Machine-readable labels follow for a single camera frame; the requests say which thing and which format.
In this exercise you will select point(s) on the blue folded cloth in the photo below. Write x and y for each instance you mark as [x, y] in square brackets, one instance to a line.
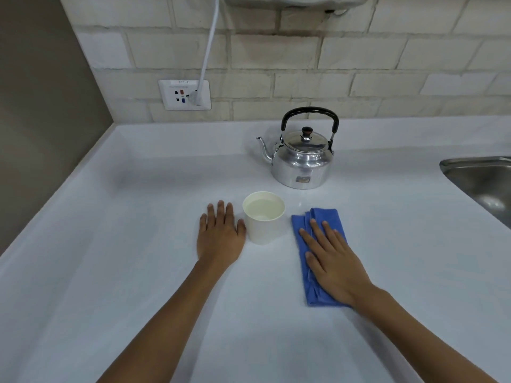
[303, 231]

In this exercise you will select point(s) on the person's left thumb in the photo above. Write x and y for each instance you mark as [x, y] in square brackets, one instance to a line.
[241, 229]

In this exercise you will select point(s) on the person's right forearm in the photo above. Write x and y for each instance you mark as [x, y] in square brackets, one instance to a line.
[419, 339]

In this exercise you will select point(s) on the silver metal kettle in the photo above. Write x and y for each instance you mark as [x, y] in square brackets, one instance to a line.
[301, 167]

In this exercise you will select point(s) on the white power plug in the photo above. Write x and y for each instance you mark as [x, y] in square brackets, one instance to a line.
[196, 97]

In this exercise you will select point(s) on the white wall socket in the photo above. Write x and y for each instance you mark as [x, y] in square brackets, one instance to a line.
[175, 97]

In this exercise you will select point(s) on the person's left forearm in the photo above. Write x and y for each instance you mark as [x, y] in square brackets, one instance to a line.
[167, 323]

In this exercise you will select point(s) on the person's left little finger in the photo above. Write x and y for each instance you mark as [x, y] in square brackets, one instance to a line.
[202, 224]

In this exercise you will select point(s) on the person's left hand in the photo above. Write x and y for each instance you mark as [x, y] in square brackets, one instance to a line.
[220, 243]

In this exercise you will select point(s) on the silver kettle lid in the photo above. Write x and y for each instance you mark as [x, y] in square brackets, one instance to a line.
[306, 141]

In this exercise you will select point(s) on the person's right little finger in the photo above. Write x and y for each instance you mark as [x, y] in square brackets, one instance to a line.
[342, 238]

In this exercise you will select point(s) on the stainless steel sink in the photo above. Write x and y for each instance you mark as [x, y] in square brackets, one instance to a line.
[485, 183]

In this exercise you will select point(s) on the white paper cup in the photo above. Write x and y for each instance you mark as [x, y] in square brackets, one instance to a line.
[263, 231]

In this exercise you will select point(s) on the person's right middle finger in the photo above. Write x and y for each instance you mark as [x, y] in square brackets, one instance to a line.
[320, 232]

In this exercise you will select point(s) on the person's right thumb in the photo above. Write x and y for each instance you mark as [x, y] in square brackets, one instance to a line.
[310, 261]

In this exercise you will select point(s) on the person's right hand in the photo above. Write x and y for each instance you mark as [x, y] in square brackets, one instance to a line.
[339, 267]

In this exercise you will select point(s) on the person's left middle finger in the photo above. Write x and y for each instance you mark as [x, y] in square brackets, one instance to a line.
[220, 214]

